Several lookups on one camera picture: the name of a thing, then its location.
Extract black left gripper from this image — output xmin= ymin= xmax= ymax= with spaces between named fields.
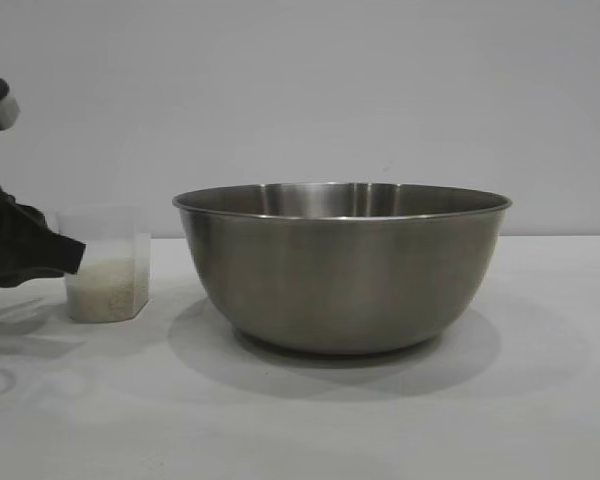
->
xmin=0 ymin=162 xmax=87 ymax=289

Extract white rice grains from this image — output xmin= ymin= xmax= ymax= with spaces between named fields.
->
xmin=64 ymin=255 xmax=150 ymax=323

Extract stainless steel mixing bowl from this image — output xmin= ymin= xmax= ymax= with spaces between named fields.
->
xmin=171 ymin=182 xmax=513 ymax=356

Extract clear plastic measuring cup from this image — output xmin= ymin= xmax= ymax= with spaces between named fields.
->
xmin=54 ymin=206 xmax=151 ymax=324

